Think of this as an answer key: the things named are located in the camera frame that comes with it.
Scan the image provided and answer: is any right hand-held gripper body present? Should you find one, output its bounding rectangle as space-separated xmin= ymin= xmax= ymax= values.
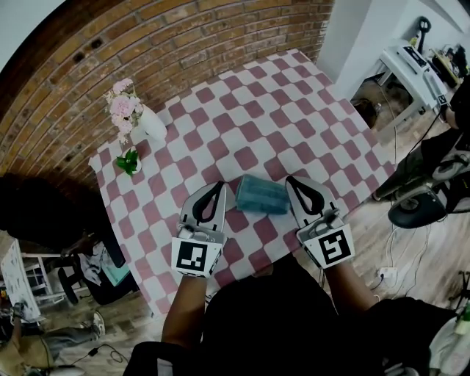
xmin=295 ymin=206 xmax=357 ymax=272

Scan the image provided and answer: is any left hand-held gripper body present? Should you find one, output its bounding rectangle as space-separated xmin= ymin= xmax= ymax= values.
xmin=170 ymin=220 xmax=227 ymax=281

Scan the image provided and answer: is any blue towel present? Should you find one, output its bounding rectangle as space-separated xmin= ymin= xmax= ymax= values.
xmin=234 ymin=173 xmax=291 ymax=215

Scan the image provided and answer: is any person's left forearm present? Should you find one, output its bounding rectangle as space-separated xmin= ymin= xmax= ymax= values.
xmin=161 ymin=275 xmax=205 ymax=350

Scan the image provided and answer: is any person's right forearm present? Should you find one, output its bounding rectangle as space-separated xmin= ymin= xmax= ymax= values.
xmin=322 ymin=262 xmax=379 ymax=313

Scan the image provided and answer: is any small potted green plant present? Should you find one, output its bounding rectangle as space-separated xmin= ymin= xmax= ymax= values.
xmin=115 ymin=146 xmax=142 ymax=176

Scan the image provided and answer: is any teal book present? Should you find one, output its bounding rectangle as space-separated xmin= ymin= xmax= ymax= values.
xmin=102 ymin=262 xmax=131 ymax=286

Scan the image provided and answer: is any person's black shirt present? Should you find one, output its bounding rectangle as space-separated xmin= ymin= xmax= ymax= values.
xmin=123 ymin=255 xmax=456 ymax=376

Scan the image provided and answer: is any white vase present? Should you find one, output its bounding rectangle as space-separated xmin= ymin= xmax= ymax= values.
xmin=137 ymin=104 xmax=168 ymax=142

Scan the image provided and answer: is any grey office chair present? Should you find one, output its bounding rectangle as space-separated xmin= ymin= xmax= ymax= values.
xmin=387 ymin=152 xmax=470 ymax=231

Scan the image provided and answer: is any black bag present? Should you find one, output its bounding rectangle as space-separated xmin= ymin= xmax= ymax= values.
xmin=352 ymin=98 xmax=379 ymax=128

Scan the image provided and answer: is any pink white checkered tablecloth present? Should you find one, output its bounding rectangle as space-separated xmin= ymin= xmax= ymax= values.
xmin=89 ymin=47 xmax=397 ymax=319

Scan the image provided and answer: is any white crumpled cloth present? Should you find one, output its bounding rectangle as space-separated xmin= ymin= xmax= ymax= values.
xmin=79 ymin=244 xmax=109 ymax=286

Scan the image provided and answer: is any pink flower bouquet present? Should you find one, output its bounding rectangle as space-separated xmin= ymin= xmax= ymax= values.
xmin=104 ymin=77 xmax=144 ymax=144

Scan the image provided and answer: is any black star chair base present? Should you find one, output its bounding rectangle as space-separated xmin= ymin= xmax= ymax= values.
xmin=446 ymin=270 xmax=470 ymax=313

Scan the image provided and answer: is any white patterned bag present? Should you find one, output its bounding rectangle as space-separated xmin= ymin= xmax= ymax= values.
xmin=427 ymin=315 xmax=470 ymax=376

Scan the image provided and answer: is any white metal rack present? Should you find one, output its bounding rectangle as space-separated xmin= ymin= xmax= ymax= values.
xmin=20 ymin=251 xmax=80 ymax=308

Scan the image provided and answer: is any white side table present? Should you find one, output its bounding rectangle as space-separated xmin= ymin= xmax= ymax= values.
xmin=374 ymin=38 xmax=451 ymax=144

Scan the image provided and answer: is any white desktop device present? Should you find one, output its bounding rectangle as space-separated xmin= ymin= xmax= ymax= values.
xmin=398 ymin=43 xmax=447 ymax=107

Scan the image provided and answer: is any white printed board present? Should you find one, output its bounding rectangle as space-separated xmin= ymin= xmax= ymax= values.
xmin=0 ymin=238 xmax=41 ymax=324

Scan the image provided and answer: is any black power adapter cable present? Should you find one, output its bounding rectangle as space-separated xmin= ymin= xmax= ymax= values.
xmin=71 ymin=343 xmax=129 ymax=364

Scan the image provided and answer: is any black loop handle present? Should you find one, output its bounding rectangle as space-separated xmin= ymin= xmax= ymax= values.
xmin=413 ymin=16 xmax=433 ymax=51

